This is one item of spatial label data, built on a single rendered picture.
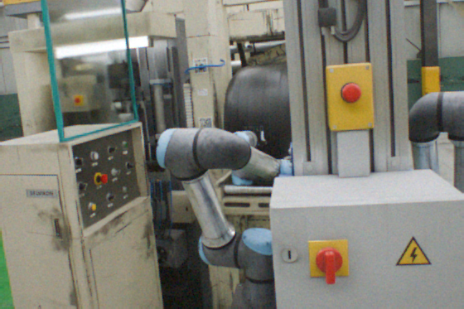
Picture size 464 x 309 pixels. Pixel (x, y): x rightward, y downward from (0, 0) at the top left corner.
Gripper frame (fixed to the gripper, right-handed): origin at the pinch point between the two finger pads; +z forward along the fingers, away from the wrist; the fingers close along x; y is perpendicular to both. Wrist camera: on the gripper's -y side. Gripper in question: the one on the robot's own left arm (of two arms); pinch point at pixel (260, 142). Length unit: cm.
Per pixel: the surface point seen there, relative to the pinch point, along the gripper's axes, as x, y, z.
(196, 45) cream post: 34, 47, 17
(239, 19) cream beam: 19, 63, 42
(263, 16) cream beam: 6, 64, 42
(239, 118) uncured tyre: 9.0, 10.8, 0.8
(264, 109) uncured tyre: -2.2, 13.8, 1.4
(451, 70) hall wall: -247, 102, 994
